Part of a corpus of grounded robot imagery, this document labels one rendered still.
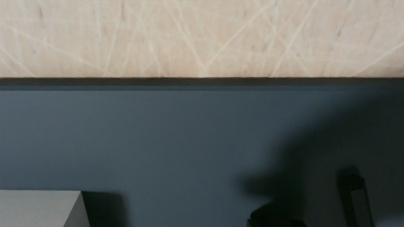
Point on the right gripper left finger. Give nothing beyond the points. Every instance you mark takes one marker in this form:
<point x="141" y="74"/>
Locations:
<point x="254" y="223"/>

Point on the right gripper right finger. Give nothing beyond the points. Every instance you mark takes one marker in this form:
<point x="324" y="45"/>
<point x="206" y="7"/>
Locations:
<point x="298" y="223"/>

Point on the black l-shaped hex key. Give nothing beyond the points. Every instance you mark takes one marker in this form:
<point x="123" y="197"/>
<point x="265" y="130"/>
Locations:
<point x="356" y="201"/>

